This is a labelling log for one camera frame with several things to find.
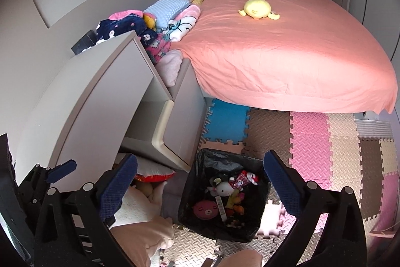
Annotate pink plush face pouch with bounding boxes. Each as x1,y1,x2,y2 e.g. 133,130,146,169
193,200,219,220

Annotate orange toy figure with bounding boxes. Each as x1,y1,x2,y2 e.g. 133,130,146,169
232,205,244,215

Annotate red plaid doll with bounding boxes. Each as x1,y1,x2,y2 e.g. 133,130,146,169
229,171,258,191

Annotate yellow snack wrapper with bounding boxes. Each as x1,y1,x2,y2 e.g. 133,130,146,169
225,189,242,209

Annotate white thermometer box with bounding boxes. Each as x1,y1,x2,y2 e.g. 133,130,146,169
215,196,227,222

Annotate white plush bunny toy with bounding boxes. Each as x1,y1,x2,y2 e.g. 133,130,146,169
207,177,235,197

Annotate black trash bin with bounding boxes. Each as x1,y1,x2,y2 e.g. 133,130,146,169
178,148,271,242

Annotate white red cushion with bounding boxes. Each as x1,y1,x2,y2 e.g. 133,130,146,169
131,155,176,183

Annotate grey desk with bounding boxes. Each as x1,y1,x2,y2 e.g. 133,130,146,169
13,33,206,191

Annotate pink foam mat tile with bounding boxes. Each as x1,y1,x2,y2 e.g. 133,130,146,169
289,112,332,189

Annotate black box on shelf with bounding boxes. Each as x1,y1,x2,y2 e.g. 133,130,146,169
71,30,97,56

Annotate navy patterned blanket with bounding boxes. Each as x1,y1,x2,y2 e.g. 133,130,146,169
96,14,158,47

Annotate blue foam mat tile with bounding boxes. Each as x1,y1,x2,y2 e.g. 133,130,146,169
203,99,250,145

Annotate pink bed sheet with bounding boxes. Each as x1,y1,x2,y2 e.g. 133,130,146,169
175,0,398,113

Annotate white pink kitty blanket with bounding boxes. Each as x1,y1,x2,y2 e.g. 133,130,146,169
164,5,201,42

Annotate light blue folded blanket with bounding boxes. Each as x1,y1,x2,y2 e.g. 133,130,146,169
144,0,191,31

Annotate yellow plush duck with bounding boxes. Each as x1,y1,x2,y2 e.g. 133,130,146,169
238,0,280,20

